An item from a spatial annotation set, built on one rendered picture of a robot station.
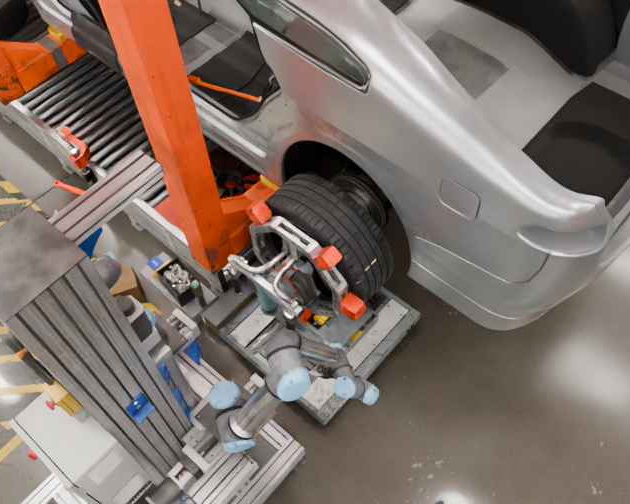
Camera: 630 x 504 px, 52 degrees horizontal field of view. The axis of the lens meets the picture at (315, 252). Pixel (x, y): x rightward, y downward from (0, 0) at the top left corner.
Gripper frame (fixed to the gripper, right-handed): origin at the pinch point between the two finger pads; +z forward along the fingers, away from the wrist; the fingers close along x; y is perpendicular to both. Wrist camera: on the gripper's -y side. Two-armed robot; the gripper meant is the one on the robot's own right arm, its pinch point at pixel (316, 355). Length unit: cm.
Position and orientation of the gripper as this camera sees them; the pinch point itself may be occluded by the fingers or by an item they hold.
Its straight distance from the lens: 279.1
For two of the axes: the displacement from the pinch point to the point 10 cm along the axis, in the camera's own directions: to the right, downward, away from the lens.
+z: -6.6, -3.6, 6.6
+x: -4.2, 9.1, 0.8
